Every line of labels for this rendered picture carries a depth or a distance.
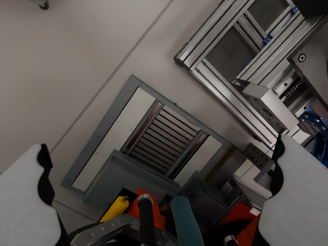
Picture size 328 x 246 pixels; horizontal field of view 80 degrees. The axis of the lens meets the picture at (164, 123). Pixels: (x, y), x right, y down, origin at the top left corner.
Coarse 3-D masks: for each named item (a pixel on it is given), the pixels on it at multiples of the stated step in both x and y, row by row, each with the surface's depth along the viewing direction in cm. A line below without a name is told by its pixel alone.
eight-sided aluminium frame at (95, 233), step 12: (120, 216) 74; (132, 216) 77; (96, 228) 63; (108, 228) 66; (120, 228) 71; (132, 228) 78; (156, 228) 80; (72, 240) 57; (84, 240) 57; (96, 240) 60; (156, 240) 82; (168, 240) 80
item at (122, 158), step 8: (112, 152) 118; (120, 152) 120; (112, 160) 116; (120, 160) 117; (128, 160) 119; (128, 168) 120; (136, 168) 121; (144, 168) 123; (96, 176) 120; (144, 176) 123; (152, 176) 124; (160, 176) 127; (160, 184) 127; (168, 184) 125; (176, 184) 132; (168, 192) 128; (176, 192) 130; (168, 200) 130; (160, 208) 133
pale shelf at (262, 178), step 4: (272, 160) 97; (268, 164) 98; (272, 164) 96; (264, 168) 99; (268, 168) 97; (272, 168) 97; (260, 172) 99; (264, 172) 98; (256, 176) 100; (260, 176) 98; (264, 176) 98; (268, 176) 98; (256, 180) 99; (260, 180) 98; (264, 180) 98; (268, 180) 99; (260, 184) 99; (264, 184) 99; (268, 184) 100; (268, 188) 101
